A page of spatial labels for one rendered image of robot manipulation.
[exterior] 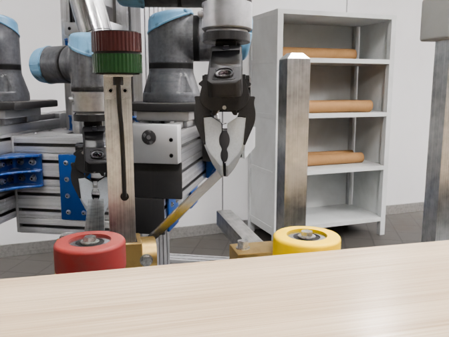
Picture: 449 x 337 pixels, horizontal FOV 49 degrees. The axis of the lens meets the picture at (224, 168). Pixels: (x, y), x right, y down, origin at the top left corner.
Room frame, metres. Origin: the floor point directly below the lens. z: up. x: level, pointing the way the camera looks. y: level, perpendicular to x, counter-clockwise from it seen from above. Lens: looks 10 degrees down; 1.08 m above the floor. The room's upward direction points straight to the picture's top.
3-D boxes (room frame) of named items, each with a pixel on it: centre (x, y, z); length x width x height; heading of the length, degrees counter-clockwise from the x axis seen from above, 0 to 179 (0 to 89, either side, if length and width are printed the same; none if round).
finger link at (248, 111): (0.73, -0.02, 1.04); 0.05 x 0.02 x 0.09; 85
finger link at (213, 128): (0.75, 0.01, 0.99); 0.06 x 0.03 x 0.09; 175
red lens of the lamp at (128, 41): (0.61, 0.13, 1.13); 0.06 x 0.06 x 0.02
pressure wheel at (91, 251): (0.54, 0.15, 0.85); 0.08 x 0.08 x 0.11
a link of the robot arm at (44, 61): (1.04, 0.33, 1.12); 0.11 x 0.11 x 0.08; 55
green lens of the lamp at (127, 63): (0.61, 0.13, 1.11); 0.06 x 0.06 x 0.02
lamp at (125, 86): (0.61, 0.13, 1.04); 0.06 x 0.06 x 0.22; 14
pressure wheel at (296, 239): (0.56, -0.10, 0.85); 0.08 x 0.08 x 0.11
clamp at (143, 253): (0.65, 0.16, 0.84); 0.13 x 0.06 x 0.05; 104
